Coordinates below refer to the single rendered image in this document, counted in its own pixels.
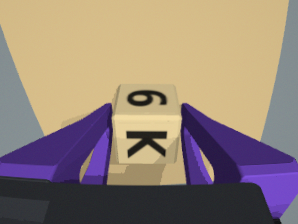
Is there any beige letter block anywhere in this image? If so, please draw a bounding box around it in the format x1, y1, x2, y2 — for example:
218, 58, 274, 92
112, 84, 182, 164

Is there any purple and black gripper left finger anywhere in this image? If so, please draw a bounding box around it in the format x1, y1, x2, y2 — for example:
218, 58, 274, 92
0, 103, 113, 185

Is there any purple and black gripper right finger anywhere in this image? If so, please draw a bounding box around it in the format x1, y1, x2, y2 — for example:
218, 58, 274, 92
180, 103, 298, 219

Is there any tan mat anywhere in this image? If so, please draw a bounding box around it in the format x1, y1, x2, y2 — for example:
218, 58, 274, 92
0, 0, 289, 185

